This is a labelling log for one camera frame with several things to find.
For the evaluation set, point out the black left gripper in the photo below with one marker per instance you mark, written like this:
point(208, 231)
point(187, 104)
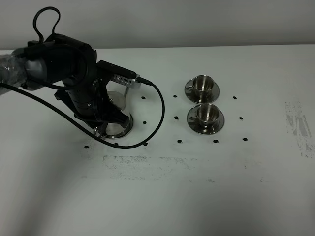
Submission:
point(91, 103)

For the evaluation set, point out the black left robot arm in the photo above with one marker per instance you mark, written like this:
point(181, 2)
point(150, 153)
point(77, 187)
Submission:
point(70, 67)

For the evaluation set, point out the stainless steel teapot coaster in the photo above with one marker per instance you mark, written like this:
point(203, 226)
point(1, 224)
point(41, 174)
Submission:
point(114, 131)

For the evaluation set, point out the near stainless steel saucer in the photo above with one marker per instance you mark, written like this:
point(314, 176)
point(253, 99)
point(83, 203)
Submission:
point(208, 130)

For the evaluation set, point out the stainless steel saucer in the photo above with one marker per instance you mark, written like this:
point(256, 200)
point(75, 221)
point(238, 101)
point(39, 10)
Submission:
point(194, 98)
point(208, 130)

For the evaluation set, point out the far stainless steel saucer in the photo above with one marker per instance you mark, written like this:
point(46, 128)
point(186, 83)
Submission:
point(194, 98)

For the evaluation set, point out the far stainless steel teacup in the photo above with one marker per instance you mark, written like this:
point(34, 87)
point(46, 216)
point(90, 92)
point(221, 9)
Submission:
point(200, 86)

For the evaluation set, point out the stainless steel teacup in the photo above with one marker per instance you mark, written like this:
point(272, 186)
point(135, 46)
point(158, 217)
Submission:
point(200, 86)
point(205, 115)

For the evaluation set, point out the near stainless steel teacup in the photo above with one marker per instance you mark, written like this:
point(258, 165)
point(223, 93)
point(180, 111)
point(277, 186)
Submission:
point(205, 115)

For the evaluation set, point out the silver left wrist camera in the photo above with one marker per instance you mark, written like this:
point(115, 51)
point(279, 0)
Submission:
point(132, 83)

